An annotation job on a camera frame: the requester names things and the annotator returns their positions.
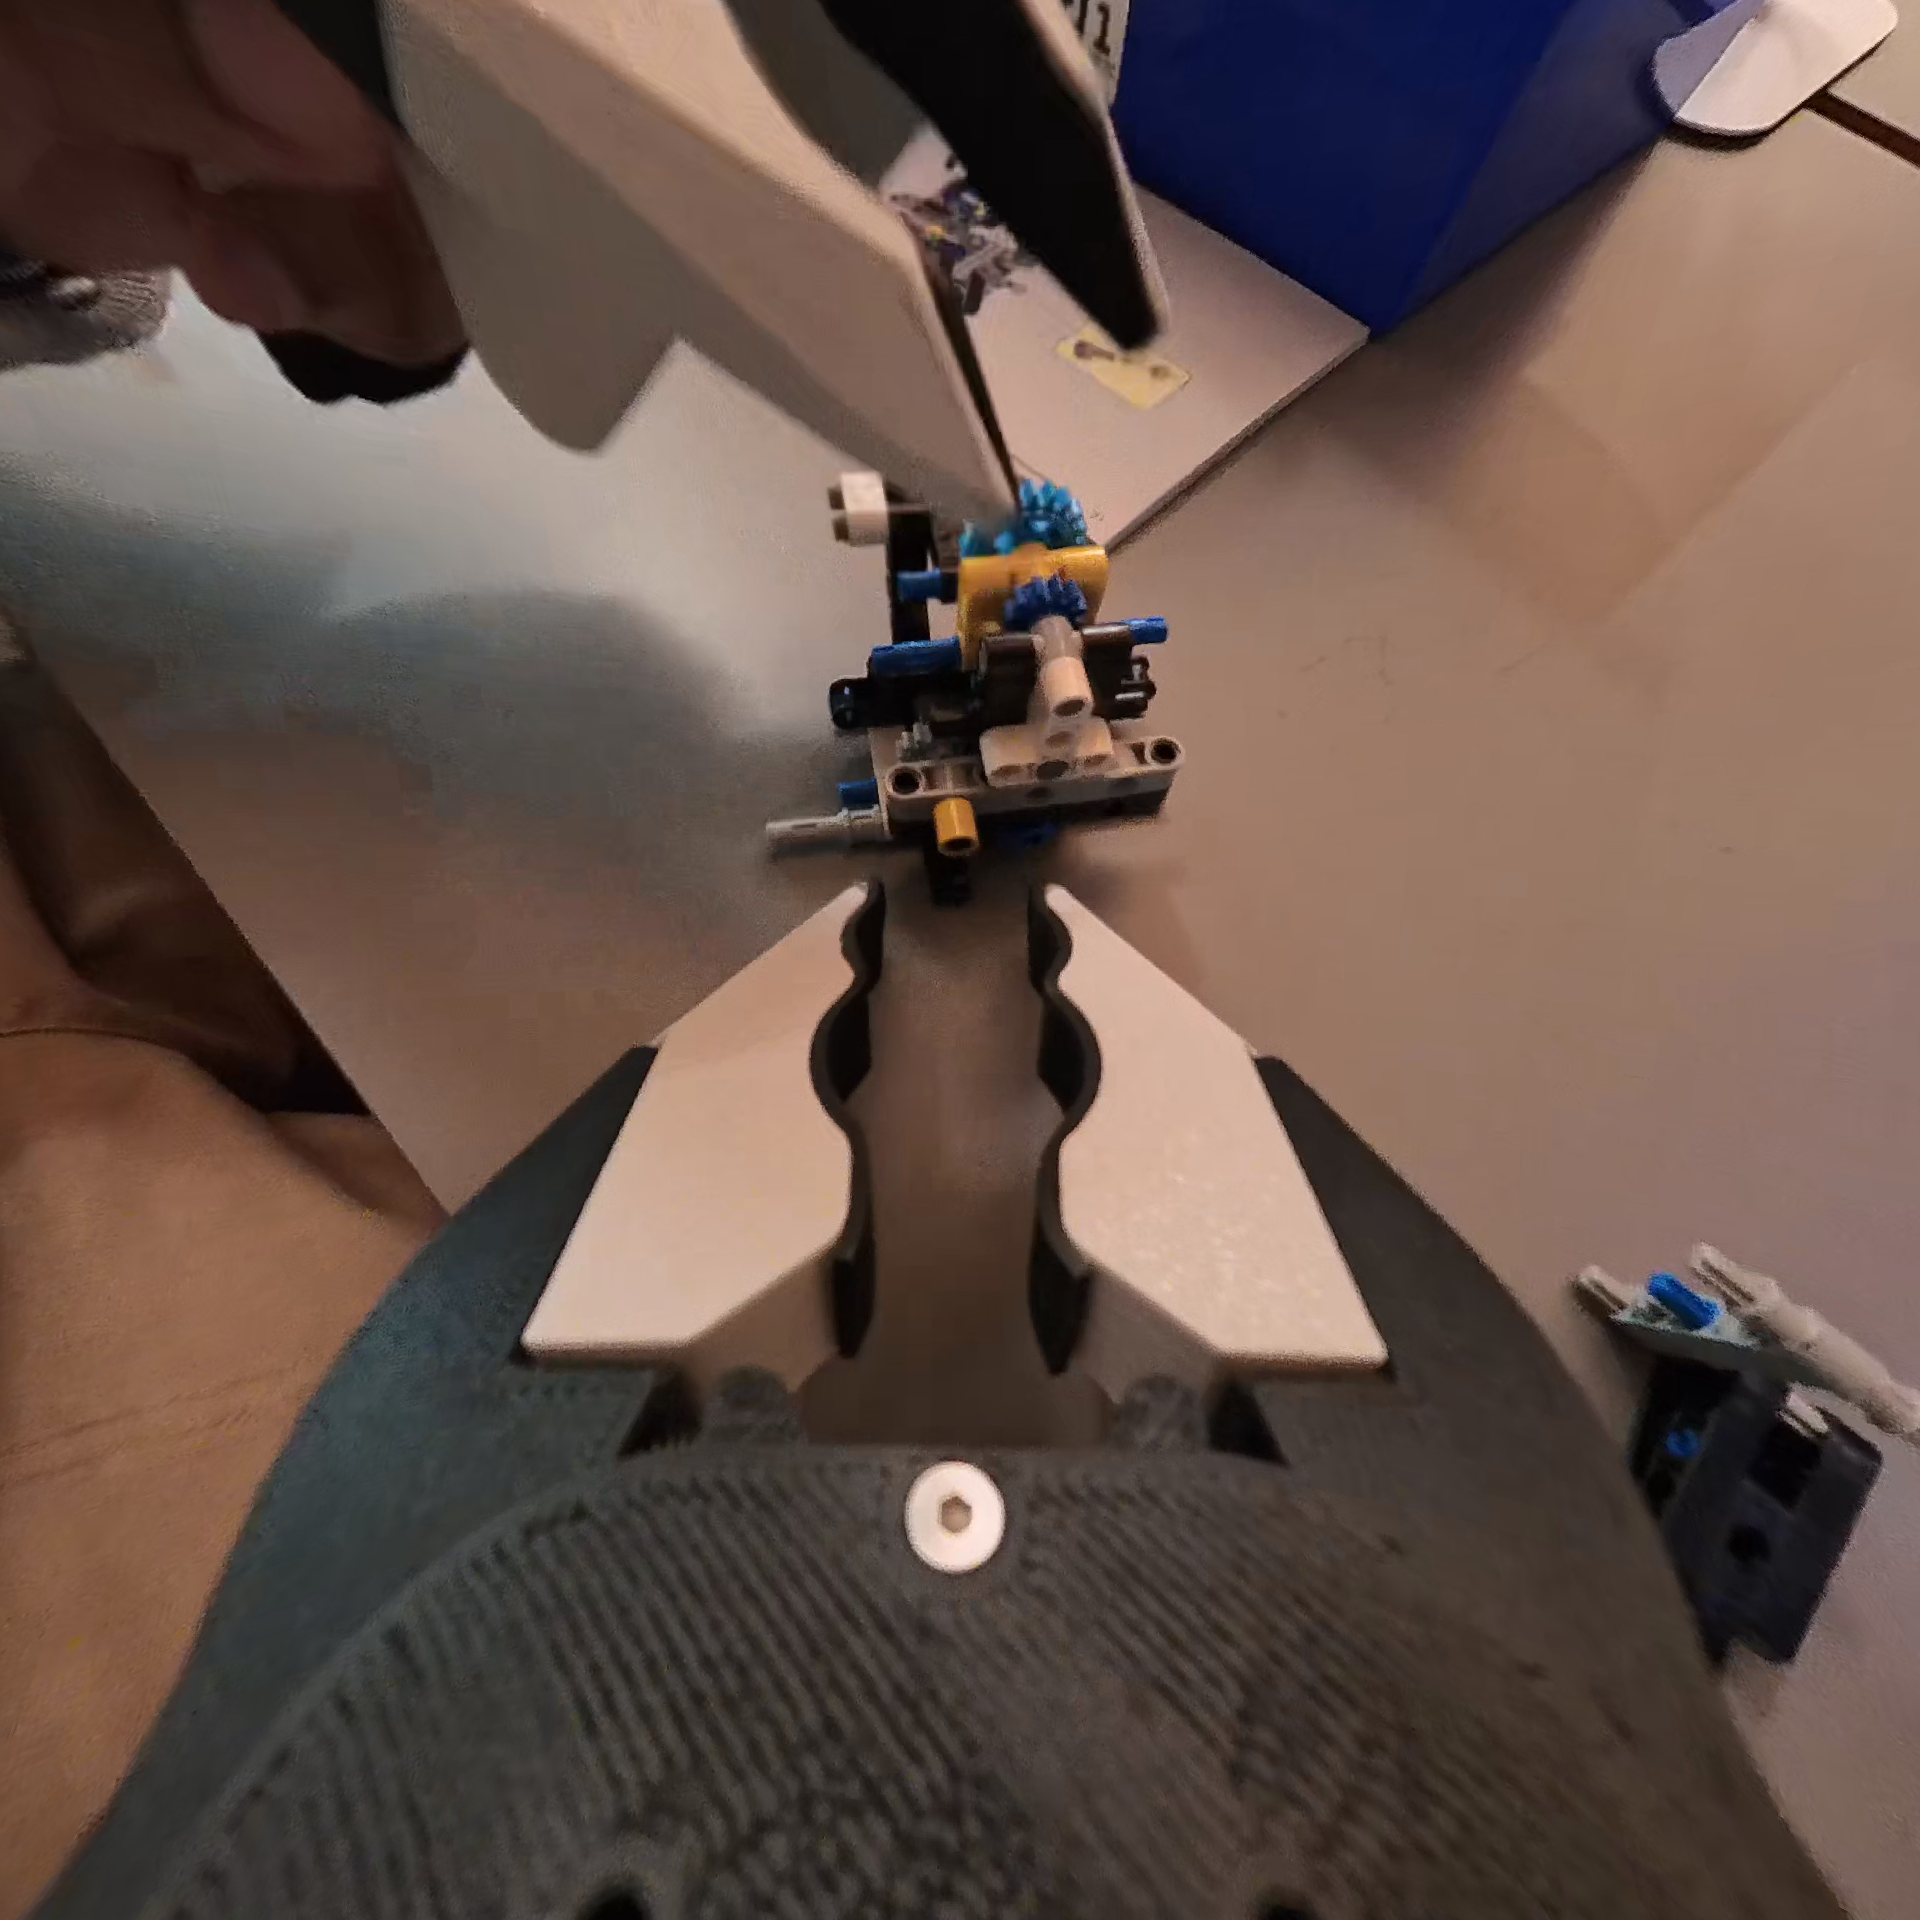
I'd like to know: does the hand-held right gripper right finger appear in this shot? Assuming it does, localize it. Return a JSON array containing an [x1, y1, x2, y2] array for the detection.
[[1030, 883, 1388, 1392]]

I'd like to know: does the blue cardboard box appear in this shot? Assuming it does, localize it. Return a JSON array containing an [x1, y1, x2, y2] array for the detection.
[[1114, 0, 1899, 335]]

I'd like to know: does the person's left hand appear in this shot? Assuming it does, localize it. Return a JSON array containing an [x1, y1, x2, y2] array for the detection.
[[0, 0, 460, 352]]

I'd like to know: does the lego gear assembly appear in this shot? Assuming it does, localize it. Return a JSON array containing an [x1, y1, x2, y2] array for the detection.
[[764, 473, 1189, 912]]

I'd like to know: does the lego instruction booklet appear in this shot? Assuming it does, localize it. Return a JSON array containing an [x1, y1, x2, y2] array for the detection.
[[877, 134, 1371, 551]]

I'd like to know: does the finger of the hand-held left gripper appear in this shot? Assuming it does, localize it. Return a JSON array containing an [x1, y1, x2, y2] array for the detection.
[[748, 0, 1173, 355], [378, 0, 1017, 515]]

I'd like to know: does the black lego frame assembly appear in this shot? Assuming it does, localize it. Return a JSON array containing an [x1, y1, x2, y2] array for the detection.
[[1569, 1242, 1920, 1669]]

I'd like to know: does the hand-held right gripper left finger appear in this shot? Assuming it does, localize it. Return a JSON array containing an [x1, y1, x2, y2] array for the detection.
[[520, 883, 892, 1386]]

